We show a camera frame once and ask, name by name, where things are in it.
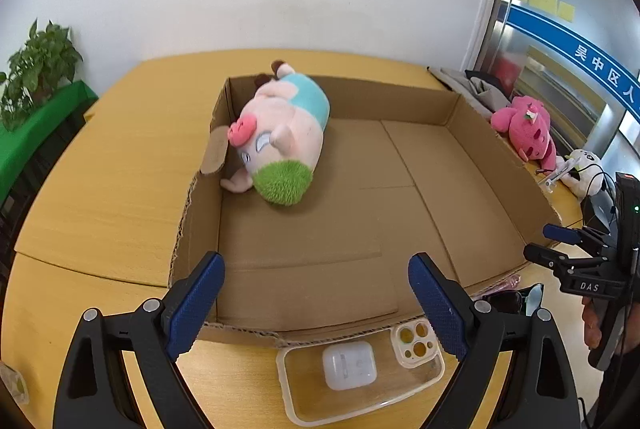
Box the person's right hand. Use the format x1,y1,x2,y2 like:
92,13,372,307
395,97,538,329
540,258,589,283
581,296,602,346

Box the clear hair clip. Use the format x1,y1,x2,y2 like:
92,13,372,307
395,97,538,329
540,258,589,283
535,159,576,194

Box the black sunglasses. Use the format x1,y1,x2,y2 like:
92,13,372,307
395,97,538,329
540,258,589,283
480,283,546,325

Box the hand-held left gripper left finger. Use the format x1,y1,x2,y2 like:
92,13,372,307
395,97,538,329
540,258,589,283
52,251,226,429

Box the black crate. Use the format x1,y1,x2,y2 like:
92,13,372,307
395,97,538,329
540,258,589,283
0,109,88,275

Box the blue banner strip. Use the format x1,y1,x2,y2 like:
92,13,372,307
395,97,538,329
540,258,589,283
507,4,640,122

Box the clear plastic packet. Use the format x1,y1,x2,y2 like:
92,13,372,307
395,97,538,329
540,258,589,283
0,361,28,405

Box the pink pig plush toy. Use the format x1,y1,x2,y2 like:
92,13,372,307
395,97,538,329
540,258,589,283
220,60,332,208

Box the black cable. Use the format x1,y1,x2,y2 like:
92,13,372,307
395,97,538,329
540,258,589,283
575,161,618,230

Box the green cloth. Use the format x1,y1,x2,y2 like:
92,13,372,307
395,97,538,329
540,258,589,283
0,80,99,202

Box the green potted plant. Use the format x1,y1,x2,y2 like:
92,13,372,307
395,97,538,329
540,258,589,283
0,19,84,132

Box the grey cloth bundle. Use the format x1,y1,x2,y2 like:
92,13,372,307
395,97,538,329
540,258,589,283
427,66,516,122

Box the white earbuds case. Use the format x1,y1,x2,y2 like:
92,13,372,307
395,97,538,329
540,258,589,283
321,341,377,391

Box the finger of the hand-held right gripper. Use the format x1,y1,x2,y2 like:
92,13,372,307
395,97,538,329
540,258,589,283
543,224,612,256
523,244,617,276

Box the pink strawberry plush toy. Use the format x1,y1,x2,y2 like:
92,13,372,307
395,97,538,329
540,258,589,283
490,95,557,172

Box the shallow cardboard box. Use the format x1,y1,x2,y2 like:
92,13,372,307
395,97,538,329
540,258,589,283
169,71,563,350

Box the person's right forearm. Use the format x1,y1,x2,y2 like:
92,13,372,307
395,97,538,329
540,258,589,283
580,349,640,429

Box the clear phone case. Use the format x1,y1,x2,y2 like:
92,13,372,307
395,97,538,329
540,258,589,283
276,316,446,427

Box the white plush toy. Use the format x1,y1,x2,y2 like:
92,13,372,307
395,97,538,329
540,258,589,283
555,149,608,200

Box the black power adapter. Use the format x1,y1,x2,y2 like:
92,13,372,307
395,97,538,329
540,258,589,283
582,196,616,232

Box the pink pen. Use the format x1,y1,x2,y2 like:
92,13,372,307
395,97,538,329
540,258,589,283
470,275,522,302

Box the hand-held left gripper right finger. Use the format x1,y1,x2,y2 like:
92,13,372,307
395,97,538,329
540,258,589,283
407,251,583,429

